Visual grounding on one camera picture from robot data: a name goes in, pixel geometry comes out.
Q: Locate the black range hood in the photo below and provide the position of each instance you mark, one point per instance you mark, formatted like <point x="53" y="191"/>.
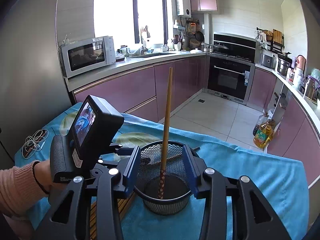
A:
<point x="236" y="46"/>

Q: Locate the black mesh utensil holder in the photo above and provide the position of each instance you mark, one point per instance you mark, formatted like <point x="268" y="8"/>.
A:
<point x="176" y="189"/>

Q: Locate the silver refrigerator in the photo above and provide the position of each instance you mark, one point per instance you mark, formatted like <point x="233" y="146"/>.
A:
<point x="33" y="90"/>

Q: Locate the wooden chopstick red patterned end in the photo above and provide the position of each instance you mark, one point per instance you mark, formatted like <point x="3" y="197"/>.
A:
<point x="165" y="137"/>

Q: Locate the pink lower cabinets right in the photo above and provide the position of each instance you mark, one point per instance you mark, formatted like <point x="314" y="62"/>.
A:
<point x="297" y="135"/>

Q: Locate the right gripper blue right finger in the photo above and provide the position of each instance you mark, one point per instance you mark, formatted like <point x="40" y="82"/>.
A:
<point x="190" y="158"/>

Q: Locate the kitchen window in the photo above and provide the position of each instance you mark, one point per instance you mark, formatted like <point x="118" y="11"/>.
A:
<point x="131" y="21"/>

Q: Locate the pink cabinets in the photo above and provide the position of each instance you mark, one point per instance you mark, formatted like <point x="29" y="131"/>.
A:
<point x="141" y="89"/>
<point x="297" y="135"/>

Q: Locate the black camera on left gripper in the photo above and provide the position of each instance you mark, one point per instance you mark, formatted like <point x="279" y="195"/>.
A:
<point x="93" y="129"/>

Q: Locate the black wall spice rack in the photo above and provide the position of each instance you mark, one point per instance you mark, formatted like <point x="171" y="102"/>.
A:
<point x="272" y="41"/>

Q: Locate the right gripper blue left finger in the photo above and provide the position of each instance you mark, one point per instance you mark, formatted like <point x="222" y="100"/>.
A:
<point x="131" y="169"/>

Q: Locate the pink lower cabinets left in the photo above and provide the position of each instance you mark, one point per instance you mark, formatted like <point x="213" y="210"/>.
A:
<point x="141" y="89"/>

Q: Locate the steel stock pot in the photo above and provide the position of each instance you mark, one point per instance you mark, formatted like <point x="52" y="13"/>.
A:
<point x="283" y="65"/>

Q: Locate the silver rice cooker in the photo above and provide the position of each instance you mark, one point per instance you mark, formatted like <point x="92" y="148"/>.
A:
<point x="267" y="60"/>

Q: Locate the white microwave oven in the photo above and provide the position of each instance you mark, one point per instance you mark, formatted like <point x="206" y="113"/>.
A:
<point x="86" y="55"/>

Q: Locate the white water heater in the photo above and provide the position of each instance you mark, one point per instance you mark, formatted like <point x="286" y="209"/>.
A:
<point x="183" y="8"/>

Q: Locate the person left hand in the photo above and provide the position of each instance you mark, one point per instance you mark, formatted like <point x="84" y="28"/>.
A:
<point x="42" y="174"/>

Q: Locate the yellow cooking oil bottle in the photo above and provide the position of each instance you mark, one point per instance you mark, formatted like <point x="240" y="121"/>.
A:
<point x="263" y="135"/>

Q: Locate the pink thermos jug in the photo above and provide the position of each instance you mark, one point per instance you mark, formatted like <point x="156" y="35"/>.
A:
<point x="301" y="62"/>

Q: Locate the black built-in oven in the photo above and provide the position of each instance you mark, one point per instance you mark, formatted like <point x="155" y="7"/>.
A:
<point x="230" y="78"/>

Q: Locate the blue floral tablecloth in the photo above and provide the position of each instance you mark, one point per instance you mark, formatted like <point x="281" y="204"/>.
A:
<point x="243" y="195"/>

